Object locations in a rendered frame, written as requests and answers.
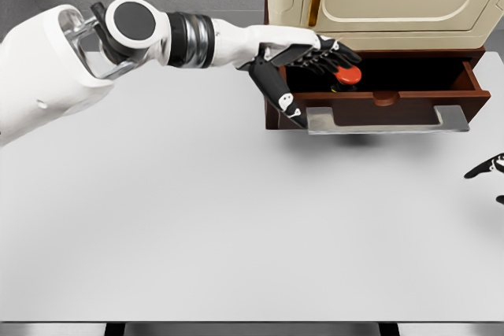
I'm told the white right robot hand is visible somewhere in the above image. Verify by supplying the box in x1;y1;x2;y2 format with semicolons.
464;153;504;206

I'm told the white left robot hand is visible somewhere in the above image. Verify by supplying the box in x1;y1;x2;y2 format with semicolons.
236;24;362;129

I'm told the red button switch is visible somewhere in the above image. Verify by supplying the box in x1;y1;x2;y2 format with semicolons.
330;65;362;92

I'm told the brown drawer with grey handle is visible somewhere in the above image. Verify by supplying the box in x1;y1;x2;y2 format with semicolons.
265;58;492;135

